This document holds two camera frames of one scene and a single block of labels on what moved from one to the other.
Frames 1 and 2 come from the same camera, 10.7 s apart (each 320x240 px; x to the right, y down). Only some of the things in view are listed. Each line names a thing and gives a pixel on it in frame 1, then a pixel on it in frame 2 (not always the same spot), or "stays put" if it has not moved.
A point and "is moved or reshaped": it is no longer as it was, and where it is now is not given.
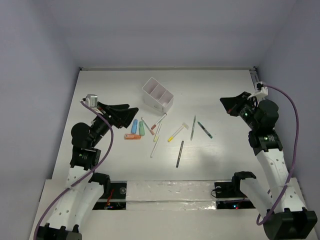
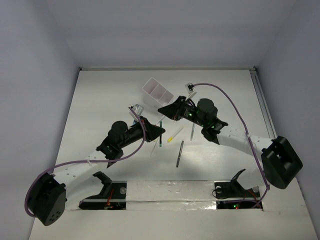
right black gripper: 233,104 -> 174,110
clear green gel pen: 193,127 stays put
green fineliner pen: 206,132 is moved or reshaped
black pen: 179,154 stays put
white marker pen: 155,140 stays put
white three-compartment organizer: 155,95 stays put
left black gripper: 110,117 -> 146,128
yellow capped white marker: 171,138 stays put
